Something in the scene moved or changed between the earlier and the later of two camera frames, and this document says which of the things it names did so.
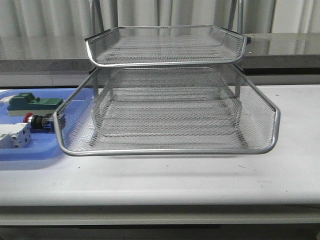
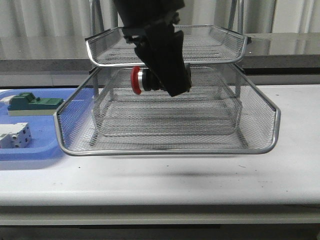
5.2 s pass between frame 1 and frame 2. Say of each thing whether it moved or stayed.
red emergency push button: moved
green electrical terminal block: stayed
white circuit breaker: stayed
